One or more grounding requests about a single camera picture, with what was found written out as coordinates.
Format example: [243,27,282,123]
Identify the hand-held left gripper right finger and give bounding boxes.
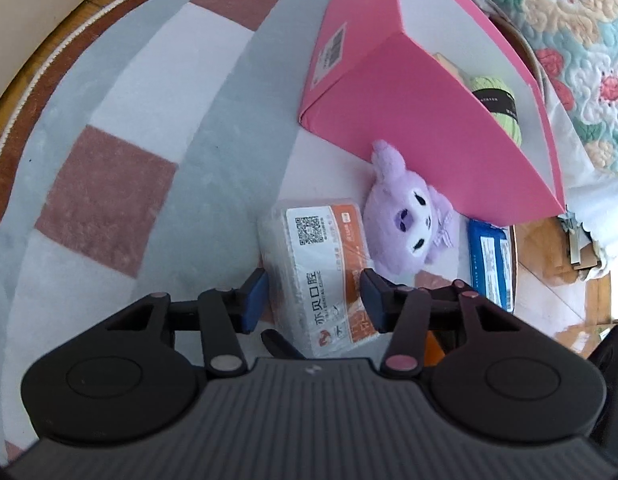
[360,267,527,378]

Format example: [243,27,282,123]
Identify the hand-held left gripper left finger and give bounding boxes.
[105,267,270,378]

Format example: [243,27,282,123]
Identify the orange white mask packet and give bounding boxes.
[256,197,377,356]

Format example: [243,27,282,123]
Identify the orange makeup sponge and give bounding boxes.
[423,332,446,367]

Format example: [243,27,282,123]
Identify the purple plush toy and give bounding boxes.
[364,140,460,276]

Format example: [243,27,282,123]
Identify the blue snack packet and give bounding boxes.
[466,217,514,313]

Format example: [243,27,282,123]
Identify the pink cardboard box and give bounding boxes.
[298,0,567,226]

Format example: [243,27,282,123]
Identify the green yarn ball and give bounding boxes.
[469,76,524,148]

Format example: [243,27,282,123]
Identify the cardboard pieces under bed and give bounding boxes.
[559,215,612,283]

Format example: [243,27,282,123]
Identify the checkered rug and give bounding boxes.
[0,0,520,461]

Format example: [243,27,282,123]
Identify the floral quilt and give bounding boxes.
[429,0,618,178]

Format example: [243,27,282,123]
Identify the beige cabinet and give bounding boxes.
[0,0,130,116]

